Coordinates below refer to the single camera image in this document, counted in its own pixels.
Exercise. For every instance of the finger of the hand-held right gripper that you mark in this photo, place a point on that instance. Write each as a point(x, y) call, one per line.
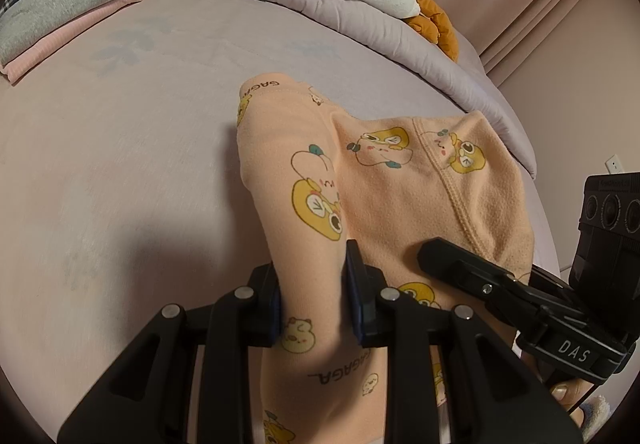
point(450, 264)

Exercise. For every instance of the white wall socket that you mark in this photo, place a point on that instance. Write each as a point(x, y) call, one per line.
point(614, 165)

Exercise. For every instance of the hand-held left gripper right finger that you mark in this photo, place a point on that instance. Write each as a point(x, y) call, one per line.
point(352, 294)

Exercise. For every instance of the person's right forearm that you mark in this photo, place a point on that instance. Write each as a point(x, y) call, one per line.
point(595, 416)

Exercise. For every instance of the pink folded cloth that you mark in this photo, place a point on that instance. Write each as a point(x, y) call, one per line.
point(50, 46)

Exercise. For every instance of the orange cartoon print shirt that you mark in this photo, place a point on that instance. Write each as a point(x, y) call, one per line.
point(380, 204)

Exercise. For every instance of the pale pink quilt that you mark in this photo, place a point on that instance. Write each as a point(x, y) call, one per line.
point(350, 18)

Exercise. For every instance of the bed with pink sheet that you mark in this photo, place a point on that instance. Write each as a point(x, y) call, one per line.
point(125, 163)

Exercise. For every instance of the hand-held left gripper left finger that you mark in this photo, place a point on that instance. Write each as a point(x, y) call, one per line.
point(272, 319)

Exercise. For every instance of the person's right hand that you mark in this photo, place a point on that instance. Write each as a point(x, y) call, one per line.
point(562, 394)

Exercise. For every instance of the grey folded cloth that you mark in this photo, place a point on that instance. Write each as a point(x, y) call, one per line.
point(55, 3)

